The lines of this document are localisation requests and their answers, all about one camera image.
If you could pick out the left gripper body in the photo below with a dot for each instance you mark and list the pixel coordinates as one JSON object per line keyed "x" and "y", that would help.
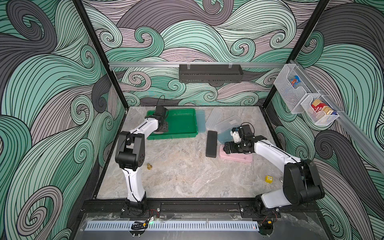
{"x": 165, "y": 127}

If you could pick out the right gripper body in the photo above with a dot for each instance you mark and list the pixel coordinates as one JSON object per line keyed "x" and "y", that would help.
{"x": 238, "y": 147}

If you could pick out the teal smooth pencil case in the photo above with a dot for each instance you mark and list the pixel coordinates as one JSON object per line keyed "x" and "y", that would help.
{"x": 225, "y": 137}

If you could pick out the opaque pink pencil case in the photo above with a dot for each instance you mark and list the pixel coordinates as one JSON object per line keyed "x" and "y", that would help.
{"x": 242, "y": 158}

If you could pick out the black pencil case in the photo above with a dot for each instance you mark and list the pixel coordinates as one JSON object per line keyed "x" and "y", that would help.
{"x": 211, "y": 146}

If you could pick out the green storage tray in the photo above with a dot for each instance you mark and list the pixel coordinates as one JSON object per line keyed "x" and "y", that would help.
{"x": 182, "y": 123}

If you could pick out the clear ribbed pencil case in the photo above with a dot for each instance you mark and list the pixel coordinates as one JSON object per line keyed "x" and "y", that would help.
{"x": 214, "y": 118}

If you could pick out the teal ribbed pencil case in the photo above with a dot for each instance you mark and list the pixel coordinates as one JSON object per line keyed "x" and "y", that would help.
{"x": 201, "y": 121}

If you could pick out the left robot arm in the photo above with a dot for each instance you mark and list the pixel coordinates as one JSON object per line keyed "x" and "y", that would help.
{"x": 130, "y": 156}

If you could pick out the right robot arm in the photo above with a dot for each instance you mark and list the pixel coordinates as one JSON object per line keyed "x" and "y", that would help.
{"x": 301, "y": 180}

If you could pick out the clear pencil case with label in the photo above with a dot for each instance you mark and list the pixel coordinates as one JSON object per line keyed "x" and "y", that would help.
{"x": 227, "y": 124}

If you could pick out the yellow die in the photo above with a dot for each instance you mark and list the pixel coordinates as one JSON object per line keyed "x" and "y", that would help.
{"x": 269, "y": 179}

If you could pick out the blue red item in bin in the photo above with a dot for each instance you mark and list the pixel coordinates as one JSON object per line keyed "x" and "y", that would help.
{"x": 295, "y": 81}

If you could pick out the red yellow boxes in bin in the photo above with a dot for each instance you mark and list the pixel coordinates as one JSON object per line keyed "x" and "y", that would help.
{"x": 320, "y": 106}

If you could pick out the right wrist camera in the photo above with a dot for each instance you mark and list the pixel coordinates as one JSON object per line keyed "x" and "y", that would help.
{"x": 235, "y": 135}

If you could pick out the black wall shelf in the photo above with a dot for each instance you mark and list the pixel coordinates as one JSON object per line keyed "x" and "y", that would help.
{"x": 216, "y": 74}

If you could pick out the clear wall bin upper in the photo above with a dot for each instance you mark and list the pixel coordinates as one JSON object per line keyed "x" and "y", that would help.
{"x": 292, "y": 97}

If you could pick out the clear wall bin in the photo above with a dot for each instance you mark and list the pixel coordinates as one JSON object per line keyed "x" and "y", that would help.
{"x": 319, "y": 119}
{"x": 292, "y": 97}

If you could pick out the clear wall bin lower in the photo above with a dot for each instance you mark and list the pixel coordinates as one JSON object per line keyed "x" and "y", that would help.
{"x": 319, "y": 119}

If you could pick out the aluminium rail back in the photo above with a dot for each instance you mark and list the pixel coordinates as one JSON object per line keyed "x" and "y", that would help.
{"x": 177, "y": 64}

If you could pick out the aluminium rail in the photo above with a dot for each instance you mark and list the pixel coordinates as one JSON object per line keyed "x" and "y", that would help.
{"x": 177, "y": 64}
{"x": 371, "y": 150}

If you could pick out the white slotted cable duct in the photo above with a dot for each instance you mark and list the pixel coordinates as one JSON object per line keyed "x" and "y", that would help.
{"x": 245, "y": 226}

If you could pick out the aluminium rail right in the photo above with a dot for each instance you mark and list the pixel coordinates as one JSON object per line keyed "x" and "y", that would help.
{"x": 371, "y": 150}

